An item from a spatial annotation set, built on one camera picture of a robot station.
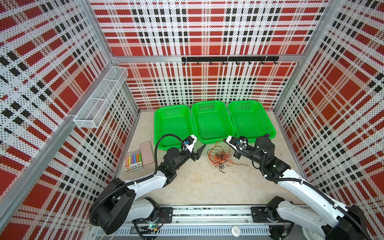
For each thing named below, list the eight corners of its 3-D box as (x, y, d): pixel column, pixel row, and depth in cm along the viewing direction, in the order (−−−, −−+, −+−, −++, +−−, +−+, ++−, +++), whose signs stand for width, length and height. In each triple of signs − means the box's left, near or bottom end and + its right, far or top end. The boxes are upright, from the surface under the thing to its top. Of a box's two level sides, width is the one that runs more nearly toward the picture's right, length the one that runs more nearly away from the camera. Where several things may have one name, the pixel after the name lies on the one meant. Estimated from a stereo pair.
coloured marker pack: (126, 172, 91) (125, 171, 89) (126, 154, 99) (125, 152, 97) (142, 167, 93) (141, 166, 91) (141, 150, 101) (140, 148, 99)
